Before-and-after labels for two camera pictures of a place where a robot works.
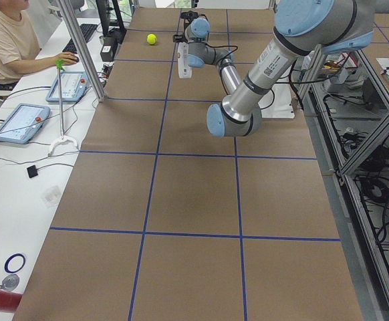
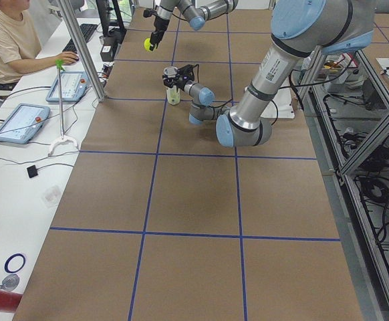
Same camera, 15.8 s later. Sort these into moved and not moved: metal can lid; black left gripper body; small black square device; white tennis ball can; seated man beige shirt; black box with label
Moved: white tennis ball can; black left gripper body
Not moved: small black square device; metal can lid; black box with label; seated man beige shirt
